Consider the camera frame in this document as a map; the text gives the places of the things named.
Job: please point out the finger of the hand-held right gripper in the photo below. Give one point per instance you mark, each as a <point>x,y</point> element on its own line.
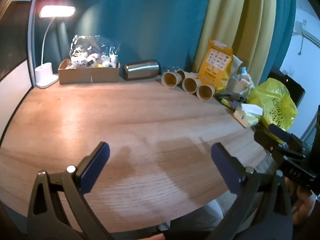
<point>263,138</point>
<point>278,129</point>

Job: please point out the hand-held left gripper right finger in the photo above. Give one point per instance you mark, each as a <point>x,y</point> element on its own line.
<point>225,167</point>

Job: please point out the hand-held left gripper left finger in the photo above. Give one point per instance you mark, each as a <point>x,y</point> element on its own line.
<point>96,165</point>

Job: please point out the brown paper cup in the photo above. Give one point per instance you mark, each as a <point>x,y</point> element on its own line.
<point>191,85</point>
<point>205,92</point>
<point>188,74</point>
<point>170,80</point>

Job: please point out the person's right hand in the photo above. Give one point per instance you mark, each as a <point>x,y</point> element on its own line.
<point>303,202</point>

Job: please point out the yellow plastic bag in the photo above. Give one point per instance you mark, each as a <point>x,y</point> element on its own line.
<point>273,102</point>

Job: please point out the tissue box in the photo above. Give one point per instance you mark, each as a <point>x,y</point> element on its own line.
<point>246,116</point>

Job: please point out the black monitor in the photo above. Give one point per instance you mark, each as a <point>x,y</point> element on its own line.
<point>291,85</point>

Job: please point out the grey gloves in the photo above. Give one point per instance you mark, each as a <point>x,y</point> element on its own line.
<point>231,97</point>

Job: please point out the white woven basket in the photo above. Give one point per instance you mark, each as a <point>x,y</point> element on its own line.
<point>237,86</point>

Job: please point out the yellow printed package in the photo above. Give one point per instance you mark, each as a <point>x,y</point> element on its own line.
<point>216,65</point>

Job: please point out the cardboard box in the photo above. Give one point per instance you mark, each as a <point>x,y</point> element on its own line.
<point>87,76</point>

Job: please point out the white desk lamp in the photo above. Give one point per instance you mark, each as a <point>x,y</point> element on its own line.
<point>43,73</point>

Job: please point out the stainless steel tumbler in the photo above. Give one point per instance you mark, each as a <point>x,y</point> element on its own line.
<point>141,69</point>

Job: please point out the yellow curtain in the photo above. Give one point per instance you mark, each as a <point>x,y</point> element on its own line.
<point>240,25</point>

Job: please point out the clear plastic bag of toys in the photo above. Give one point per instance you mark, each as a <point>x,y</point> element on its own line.
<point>92,52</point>

